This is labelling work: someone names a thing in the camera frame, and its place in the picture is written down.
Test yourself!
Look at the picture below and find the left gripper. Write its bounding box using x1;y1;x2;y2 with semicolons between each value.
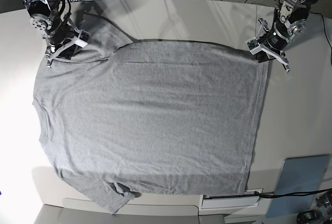
257;18;290;73

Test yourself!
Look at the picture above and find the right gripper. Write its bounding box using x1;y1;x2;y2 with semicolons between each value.
45;19;80;68

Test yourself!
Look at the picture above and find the grey T-shirt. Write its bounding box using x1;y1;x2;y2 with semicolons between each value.
33;18;269;213

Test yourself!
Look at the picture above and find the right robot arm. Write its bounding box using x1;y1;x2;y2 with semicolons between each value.
23;0;269;75

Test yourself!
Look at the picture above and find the blue-grey panel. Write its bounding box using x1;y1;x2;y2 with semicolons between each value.
266;154;330;218

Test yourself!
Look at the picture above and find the black device bottom right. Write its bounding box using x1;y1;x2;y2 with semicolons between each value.
296;209;324;224

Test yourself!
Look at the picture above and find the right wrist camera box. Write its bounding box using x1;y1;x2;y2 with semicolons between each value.
245;37;260;55

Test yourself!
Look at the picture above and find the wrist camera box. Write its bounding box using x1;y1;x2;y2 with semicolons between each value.
245;37;260;55
74;30;90;48

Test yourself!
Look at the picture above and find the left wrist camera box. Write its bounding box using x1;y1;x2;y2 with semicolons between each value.
74;30;90;48

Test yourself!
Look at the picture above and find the black cable right edge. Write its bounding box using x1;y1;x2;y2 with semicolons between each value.
321;13;332;66

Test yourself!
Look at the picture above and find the black cable on table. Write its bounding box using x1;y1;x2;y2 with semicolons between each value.
255;189;332;199

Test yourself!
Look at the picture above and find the white cable grommet plate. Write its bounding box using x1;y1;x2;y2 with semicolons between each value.
199;189;263;211

